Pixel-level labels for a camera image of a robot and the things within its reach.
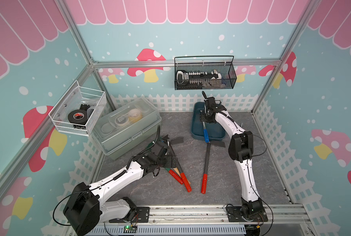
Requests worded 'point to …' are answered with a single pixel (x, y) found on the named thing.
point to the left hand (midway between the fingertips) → (170, 161)
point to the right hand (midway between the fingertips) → (204, 117)
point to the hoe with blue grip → (206, 136)
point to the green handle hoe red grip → (172, 174)
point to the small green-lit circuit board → (130, 229)
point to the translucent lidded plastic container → (128, 129)
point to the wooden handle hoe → (176, 170)
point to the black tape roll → (78, 116)
